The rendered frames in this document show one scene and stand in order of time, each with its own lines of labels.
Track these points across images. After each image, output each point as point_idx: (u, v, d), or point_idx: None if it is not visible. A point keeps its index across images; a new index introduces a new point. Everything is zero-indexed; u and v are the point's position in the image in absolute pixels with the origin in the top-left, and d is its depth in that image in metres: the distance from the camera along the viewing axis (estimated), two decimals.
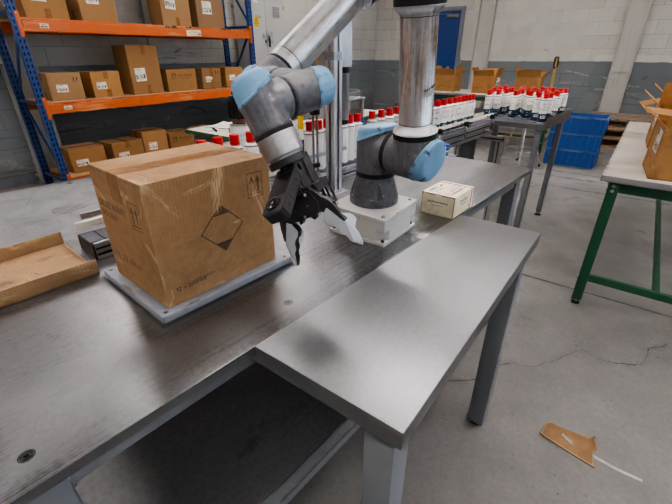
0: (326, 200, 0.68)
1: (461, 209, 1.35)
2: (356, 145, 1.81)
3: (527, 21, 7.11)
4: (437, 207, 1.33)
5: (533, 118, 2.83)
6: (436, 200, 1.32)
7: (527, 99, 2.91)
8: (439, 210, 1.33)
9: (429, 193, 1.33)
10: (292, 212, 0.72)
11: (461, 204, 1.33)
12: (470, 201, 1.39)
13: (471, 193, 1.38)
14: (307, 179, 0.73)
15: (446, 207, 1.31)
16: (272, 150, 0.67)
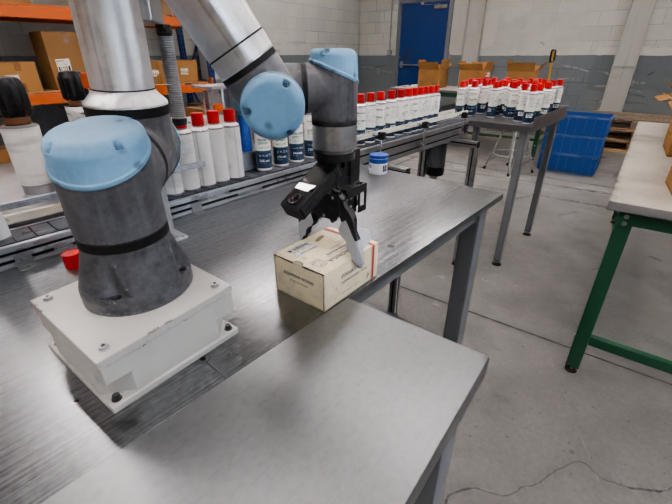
0: (349, 215, 0.66)
1: (350, 286, 0.72)
2: (231, 158, 1.17)
3: (521, 11, 6.47)
4: (299, 286, 0.69)
5: (517, 117, 2.20)
6: (296, 273, 0.68)
7: (510, 93, 2.27)
8: (303, 293, 0.69)
9: (283, 258, 0.69)
10: (315, 204, 0.69)
11: (346, 280, 0.70)
12: (371, 268, 0.76)
13: (372, 255, 0.75)
14: (345, 179, 0.69)
15: (312, 289, 0.67)
16: (321, 142, 0.62)
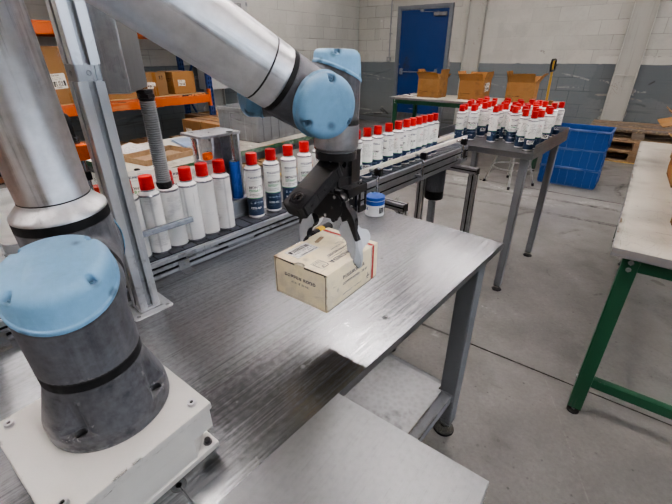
0: (350, 215, 0.66)
1: (351, 287, 0.72)
2: (221, 209, 1.13)
3: (521, 19, 6.42)
4: (300, 288, 0.69)
5: (518, 142, 2.15)
6: (297, 275, 0.68)
7: (510, 118, 2.23)
8: (305, 294, 0.69)
9: (284, 260, 0.69)
10: None
11: (347, 281, 0.70)
12: (371, 268, 0.76)
13: (372, 255, 0.75)
14: (346, 179, 0.69)
15: (314, 290, 0.67)
16: (324, 141, 0.63)
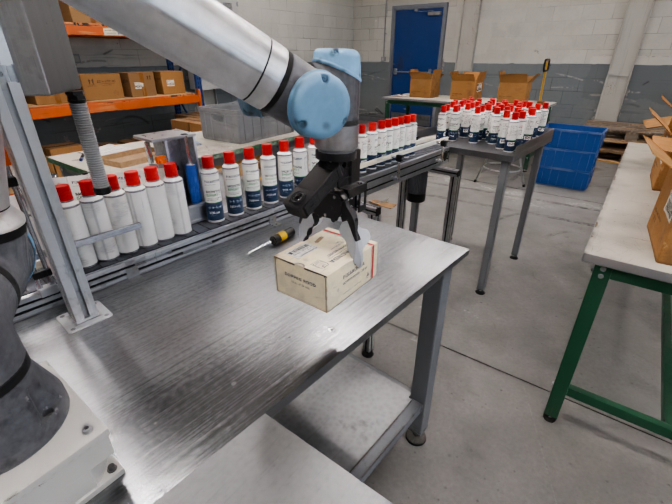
0: (350, 215, 0.66)
1: (351, 287, 0.72)
2: (174, 214, 1.09)
3: (515, 19, 6.39)
4: (300, 288, 0.69)
5: (499, 144, 2.12)
6: (297, 275, 0.68)
7: (492, 119, 2.19)
8: (305, 294, 0.69)
9: (284, 260, 0.69)
10: None
11: (347, 281, 0.70)
12: (371, 268, 0.76)
13: (372, 255, 0.75)
14: (346, 179, 0.69)
15: (314, 290, 0.67)
16: (324, 141, 0.63)
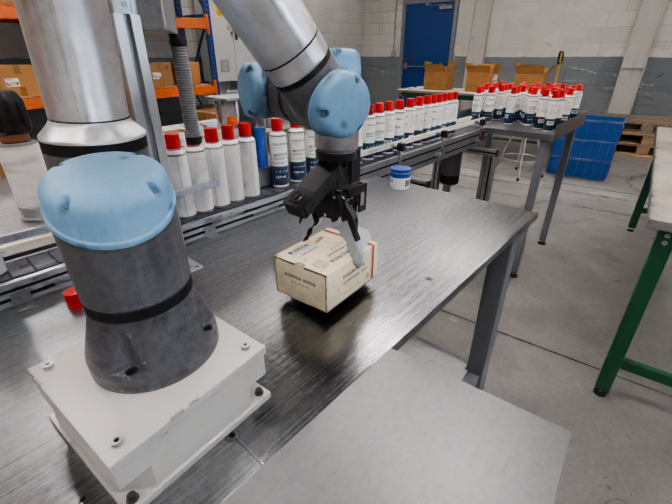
0: (350, 215, 0.66)
1: (351, 287, 0.72)
2: (246, 175, 1.08)
3: (527, 12, 6.38)
4: (300, 288, 0.69)
5: (537, 124, 2.11)
6: (297, 275, 0.68)
7: (529, 99, 2.18)
8: (305, 294, 0.69)
9: (284, 260, 0.69)
10: None
11: (347, 281, 0.70)
12: (371, 268, 0.76)
13: (372, 255, 0.75)
14: (346, 179, 0.69)
15: (314, 290, 0.67)
16: (324, 141, 0.63)
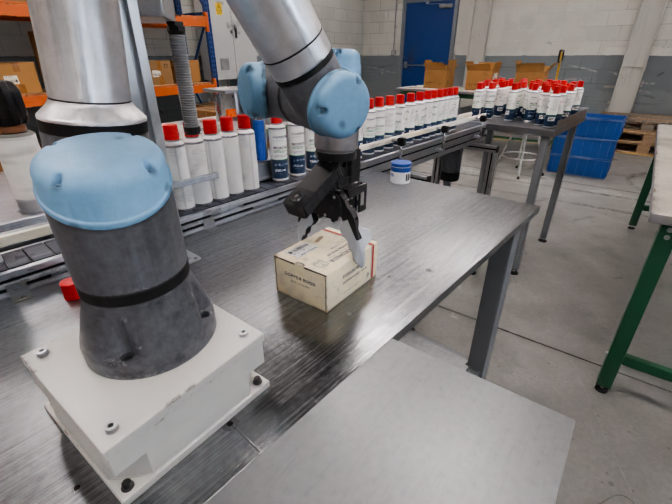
0: (350, 214, 0.66)
1: (351, 287, 0.72)
2: (245, 168, 1.08)
3: (528, 10, 6.37)
4: (300, 288, 0.69)
5: (538, 120, 2.10)
6: (297, 275, 0.68)
7: (530, 95, 2.17)
8: (305, 294, 0.69)
9: (284, 260, 0.69)
10: None
11: (347, 280, 0.70)
12: (371, 268, 0.76)
13: (372, 255, 0.75)
14: (346, 179, 0.69)
15: (314, 289, 0.67)
16: (324, 141, 0.63)
